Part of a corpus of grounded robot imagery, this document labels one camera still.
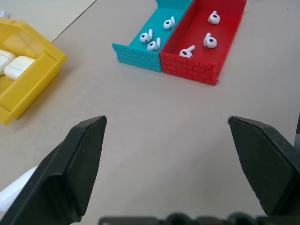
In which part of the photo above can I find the yellow plastic bin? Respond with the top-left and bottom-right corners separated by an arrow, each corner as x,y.
0,18 -> 68,126

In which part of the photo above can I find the white earbud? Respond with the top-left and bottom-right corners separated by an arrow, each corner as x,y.
139,29 -> 154,44
208,10 -> 221,25
179,45 -> 196,59
147,37 -> 162,53
202,32 -> 218,49
163,16 -> 176,30

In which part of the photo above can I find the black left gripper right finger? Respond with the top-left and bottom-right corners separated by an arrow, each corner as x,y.
227,115 -> 300,218

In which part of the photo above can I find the red brick-pattern tray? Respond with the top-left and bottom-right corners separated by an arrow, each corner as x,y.
160,0 -> 248,86

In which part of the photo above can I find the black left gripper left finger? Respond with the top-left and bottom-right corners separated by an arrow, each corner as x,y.
0,115 -> 108,225

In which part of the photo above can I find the teal brick-pattern tray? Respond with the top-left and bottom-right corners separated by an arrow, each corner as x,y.
112,0 -> 194,73

